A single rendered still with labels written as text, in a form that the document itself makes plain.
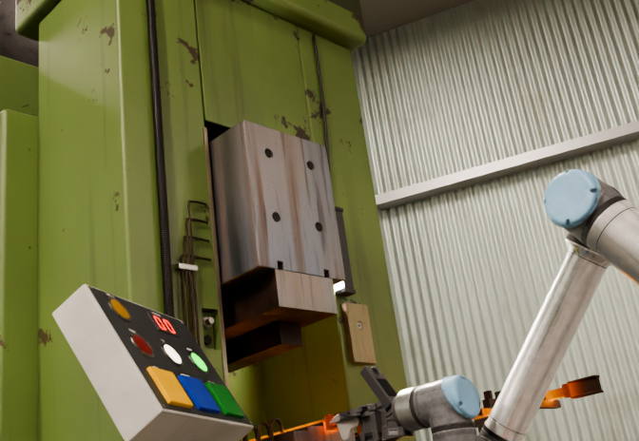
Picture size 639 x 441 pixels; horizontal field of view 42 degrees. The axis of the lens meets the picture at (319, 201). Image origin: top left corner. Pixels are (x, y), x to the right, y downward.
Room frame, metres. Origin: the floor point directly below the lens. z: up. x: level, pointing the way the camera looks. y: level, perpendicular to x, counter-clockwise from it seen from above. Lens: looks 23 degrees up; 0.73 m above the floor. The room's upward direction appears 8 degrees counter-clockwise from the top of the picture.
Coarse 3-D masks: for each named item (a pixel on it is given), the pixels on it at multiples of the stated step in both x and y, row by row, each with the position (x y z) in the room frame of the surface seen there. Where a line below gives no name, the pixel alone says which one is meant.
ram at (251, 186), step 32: (256, 128) 1.89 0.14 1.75; (224, 160) 1.92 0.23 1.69; (256, 160) 1.88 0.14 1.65; (288, 160) 1.97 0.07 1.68; (320, 160) 2.06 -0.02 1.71; (224, 192) 1.93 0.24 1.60; (256, 192) 1.88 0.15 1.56; (288, 192) 1.96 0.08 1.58; (320, 192) 2.05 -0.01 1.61; (224, 224) 1.94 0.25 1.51; (256, 224) 1.87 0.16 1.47; (288, 224) 1.95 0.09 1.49; (320, 224) 2.04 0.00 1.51; (224, 256) 1.95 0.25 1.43; (256, 256) 1.87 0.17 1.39; (288, 256) 1.94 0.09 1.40; (320, 256) 2.02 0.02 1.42; (224, 288) 2.00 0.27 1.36
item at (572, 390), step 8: (592, 376) 2.15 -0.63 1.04; (568, 384) 2.20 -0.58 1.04; (576, 384) 2.19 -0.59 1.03; (584, 384) 2.18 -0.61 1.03; (592, 384) 2.16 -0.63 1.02; (600, 384) 2.16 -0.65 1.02; (552, 392) 2.23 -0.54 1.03; (560, 392) 2.22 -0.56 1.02; (568, 392) 2.20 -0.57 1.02; (576, 392) 2.20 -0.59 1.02; (584, 392) 2.18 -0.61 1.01; (592, 392) 2.16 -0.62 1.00; (600, 392) 2.15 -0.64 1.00
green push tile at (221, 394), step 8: (208, 384) 1.53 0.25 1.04; (216, 384) 1.56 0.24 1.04; (216, 392) 1.53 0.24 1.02; (224, 392) 1.58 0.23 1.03; (216, 400) 1.53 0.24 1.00; (224, 400) 1.54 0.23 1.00; (232, 400) 1.58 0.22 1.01; (224, 408) 1.52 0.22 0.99; (232, 408) 1.55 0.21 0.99; (232, 416) 1.55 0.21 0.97; (240, 416) 1.57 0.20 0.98
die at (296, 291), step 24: (240, 288) 1.99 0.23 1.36; (264, 288) 1.93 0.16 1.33; (288, 288) 1.93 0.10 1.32; (312, 288) 1.99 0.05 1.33; (240, 312) 2.00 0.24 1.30; (264, 312) 1.94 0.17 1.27; (288, 312) 1.96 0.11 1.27; (312, 312) 1.99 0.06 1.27; (336, 312) 2.04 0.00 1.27; (240, 336) 2.14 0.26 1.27
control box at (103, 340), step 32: (96, 288) 1.37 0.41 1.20; (64, 320) 1.35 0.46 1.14; (96, 320) 1.33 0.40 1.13; (128, 320) 1.40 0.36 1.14; (96, 352) 1.33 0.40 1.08; (128, 352) 1.32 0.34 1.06; (160, 352) 1.44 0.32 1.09; (192, 352) 1.58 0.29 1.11; (96, 384) 1.33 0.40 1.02; (128, 384) 1.31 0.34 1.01; (224, 384) 1.63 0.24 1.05; (128, 416) 1.32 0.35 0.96; (160, 416) 1.31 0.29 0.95; (192, 416) 1.39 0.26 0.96; (224, 416) 1.51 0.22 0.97
